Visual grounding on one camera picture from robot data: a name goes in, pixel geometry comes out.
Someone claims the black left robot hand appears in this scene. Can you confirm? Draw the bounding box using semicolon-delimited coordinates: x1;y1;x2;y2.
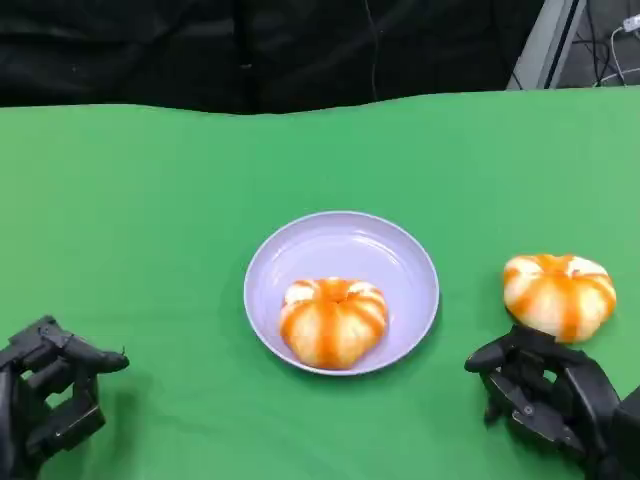
0;314;130;480

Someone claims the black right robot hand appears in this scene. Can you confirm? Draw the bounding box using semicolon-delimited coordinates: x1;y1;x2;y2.
463;324;624;469

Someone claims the orange white toy bread roll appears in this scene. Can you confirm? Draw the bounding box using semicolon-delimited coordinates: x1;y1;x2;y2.
278;277;390;370
502;253;618;344

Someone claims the lilac plate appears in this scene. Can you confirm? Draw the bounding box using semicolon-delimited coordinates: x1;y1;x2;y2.
243;209;441;376

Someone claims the black backdrop cloth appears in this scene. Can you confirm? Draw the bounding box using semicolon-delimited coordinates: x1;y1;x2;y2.
0;0;546;116

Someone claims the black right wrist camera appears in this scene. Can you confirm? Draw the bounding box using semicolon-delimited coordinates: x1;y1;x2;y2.
597;384;640;480

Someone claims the black floor cable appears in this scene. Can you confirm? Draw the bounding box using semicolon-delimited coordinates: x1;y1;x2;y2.
569;0;619;89

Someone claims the white charger cable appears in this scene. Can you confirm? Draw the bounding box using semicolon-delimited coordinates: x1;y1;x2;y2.
597;14;640;86

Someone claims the grey metal post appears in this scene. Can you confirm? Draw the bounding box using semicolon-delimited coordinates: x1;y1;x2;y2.
505;0;587;91

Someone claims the black hanging cable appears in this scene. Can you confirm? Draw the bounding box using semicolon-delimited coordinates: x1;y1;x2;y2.
362;0;379;99

